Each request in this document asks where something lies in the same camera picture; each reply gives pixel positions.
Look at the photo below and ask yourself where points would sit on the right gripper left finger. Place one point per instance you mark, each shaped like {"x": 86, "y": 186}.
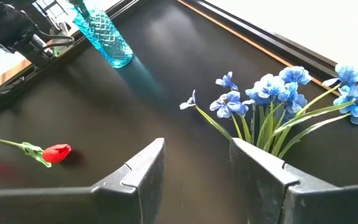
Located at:
{"x": 73, "y": 205}

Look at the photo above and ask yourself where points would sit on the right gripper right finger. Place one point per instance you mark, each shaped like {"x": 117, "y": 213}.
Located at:
{"x": 291, "y": 202}

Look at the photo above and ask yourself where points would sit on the red artificial tulip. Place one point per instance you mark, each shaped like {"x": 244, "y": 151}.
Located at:
{"x": 56, "y": 153}

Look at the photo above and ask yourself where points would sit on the blue artificial flower spray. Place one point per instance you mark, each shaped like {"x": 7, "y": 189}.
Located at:
{"x": 81, "y": 7}
{"x": 357, "y": 102}
{"x": 228, "y": 104}

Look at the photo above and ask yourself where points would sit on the blue textured glass vase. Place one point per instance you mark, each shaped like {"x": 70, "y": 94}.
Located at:
{"x": 107, "y": 37}

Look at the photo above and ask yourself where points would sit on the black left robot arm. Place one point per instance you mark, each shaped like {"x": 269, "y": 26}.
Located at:
{"x": 5, "y": 25}

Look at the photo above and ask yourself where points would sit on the wooden table side board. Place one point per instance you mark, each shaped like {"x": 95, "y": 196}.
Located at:
{"x": 8, "y": 73}

